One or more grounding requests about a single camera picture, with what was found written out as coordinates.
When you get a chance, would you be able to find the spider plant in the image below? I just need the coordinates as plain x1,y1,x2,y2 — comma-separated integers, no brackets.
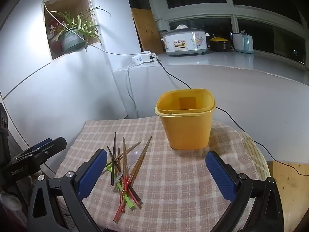
49,6,111,53

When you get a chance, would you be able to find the floral white rice cooker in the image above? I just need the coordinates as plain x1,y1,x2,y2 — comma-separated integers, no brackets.
160,25,210,56

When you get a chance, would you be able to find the yellow plastic container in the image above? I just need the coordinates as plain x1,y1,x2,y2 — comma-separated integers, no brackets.
155,88,216,150

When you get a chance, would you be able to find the person's left forearm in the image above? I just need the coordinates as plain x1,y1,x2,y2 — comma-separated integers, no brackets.
0,190,22,211

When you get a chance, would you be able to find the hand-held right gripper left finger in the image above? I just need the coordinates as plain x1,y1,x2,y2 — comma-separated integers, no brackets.
26,148,108,232

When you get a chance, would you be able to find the green plastic spoon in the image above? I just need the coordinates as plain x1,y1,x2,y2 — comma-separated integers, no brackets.
105,163,135,209

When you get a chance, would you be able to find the pale green plant pot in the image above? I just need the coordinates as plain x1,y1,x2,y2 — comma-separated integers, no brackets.
59,32,87,53

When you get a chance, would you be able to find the black pot yellow lid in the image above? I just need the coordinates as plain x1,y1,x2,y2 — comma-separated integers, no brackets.
208,37,232,52

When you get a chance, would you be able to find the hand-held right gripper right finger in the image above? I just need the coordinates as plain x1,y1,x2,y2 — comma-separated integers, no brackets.
205,150,286,232

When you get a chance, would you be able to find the black power cable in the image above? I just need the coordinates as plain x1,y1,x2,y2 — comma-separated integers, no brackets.
149,55,309,176

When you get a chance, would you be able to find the wooden cabinet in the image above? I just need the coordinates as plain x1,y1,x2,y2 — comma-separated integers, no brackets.
267,161,309,232

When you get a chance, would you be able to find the white power strip cable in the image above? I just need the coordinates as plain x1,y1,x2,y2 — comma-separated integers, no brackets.
126,61,140,118

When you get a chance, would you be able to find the light blue mug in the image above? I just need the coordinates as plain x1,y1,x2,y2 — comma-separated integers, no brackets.
232,30,254,54

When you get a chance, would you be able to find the clear plastic spoon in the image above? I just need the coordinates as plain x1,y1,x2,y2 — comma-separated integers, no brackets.
103,148,145,184

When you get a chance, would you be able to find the white window frame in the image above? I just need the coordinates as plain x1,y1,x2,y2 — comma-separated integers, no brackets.
142,0,309,64

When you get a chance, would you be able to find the white power strip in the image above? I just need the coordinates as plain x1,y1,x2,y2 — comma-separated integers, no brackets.
132,50,159,66

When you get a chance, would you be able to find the pile of chopsticks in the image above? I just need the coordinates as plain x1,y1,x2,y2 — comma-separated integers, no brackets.
107,132,152,224

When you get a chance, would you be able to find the wooden wall niche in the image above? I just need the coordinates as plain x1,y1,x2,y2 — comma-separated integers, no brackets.
43,0,97,60

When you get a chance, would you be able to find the wooden board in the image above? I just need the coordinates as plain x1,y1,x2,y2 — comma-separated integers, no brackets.
131,8,165,55

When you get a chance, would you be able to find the checked beige cloth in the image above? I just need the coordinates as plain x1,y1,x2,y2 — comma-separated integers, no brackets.
55,117,260,232

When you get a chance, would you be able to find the red jar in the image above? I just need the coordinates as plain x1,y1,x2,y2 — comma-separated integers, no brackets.
47,20,64,54

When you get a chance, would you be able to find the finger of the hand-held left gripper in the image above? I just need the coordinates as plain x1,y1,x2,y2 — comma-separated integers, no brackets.
19,138,53,157
29,137,67,167

